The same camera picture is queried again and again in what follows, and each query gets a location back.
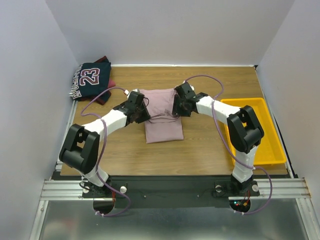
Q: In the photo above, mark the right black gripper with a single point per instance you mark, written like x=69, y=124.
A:
x=180, y=107

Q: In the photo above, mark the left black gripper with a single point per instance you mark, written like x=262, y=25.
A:
x=146, y=116

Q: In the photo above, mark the pink ribbed tank top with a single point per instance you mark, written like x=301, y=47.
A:
x=162, y=126

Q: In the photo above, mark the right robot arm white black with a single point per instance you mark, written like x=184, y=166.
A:
x=244, y=129

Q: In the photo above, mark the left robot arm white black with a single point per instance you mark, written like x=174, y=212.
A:
x=84, y=145

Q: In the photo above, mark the maroon folded tank top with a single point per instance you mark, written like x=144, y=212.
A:
x=105, y=96

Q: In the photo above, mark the navy number 23 jersey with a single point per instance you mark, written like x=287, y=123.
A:
x=90, y=79

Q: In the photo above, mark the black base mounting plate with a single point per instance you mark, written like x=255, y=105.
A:
x=171, y=191

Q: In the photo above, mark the yellow plastic tray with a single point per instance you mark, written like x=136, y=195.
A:
x=270, y=150

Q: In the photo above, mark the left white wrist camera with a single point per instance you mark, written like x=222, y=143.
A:
x=128, y=92

